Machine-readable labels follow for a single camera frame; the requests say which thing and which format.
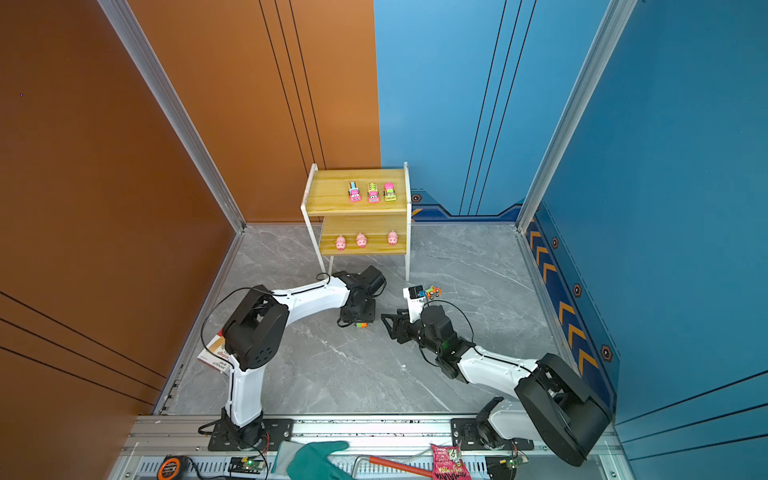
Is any green truck pink tank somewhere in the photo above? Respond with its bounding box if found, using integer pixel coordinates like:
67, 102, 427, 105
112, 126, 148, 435
384, 182, 397, 202

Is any pink snack bag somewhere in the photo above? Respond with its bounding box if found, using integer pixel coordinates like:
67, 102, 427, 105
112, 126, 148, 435
431, 444, 471, 480

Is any small board right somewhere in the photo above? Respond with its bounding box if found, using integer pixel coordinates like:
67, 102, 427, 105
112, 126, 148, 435
506, 451, 529, 470

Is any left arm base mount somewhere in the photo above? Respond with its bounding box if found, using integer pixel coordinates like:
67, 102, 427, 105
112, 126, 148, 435
208, 417, 294, 453

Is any red white cardboard box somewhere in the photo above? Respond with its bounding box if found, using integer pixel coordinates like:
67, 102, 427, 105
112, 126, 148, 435
197, 333, 232, 374

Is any green rubber glove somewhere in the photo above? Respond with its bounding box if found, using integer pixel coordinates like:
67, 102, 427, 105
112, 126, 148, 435
271, 441, 353, 480

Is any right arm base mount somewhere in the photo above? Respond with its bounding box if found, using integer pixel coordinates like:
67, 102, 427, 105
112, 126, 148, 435
450, 418, 535, 451

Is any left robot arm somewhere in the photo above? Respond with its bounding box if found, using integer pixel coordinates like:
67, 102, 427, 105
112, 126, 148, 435
217, 266, 386, 449

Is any green orange toy truck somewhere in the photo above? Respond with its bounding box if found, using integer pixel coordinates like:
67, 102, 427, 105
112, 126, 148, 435
426, 286, 442, 300

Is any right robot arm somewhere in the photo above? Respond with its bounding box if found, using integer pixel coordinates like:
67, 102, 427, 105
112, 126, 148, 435
381, 305, 613, 467

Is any yellow wooden two-tier shelf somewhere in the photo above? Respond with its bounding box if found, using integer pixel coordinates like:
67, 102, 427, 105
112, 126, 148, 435
300, 164, 413, 280

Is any pink green toy car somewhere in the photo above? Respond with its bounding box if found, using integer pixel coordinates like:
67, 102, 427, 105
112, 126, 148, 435
368, 182, 380, 203

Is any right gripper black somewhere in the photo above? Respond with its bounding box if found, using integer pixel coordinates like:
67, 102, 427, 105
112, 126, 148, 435
380, 309, 443, 358

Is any pink grey toy truck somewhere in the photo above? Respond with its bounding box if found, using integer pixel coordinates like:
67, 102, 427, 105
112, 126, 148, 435
348, 181, 362, 203

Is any green circuit board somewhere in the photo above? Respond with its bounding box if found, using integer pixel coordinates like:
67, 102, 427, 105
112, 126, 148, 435
228, 456, 267, 476

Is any orange tape measure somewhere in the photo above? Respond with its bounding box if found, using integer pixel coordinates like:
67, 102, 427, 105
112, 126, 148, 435
156, 456, 186, 480

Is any aluminium rail frame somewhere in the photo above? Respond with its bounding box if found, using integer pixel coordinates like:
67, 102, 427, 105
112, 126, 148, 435
108, 413, 634, 479

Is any red handled tool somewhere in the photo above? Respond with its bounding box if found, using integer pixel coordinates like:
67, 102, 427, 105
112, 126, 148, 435
350, 456, 432, 478

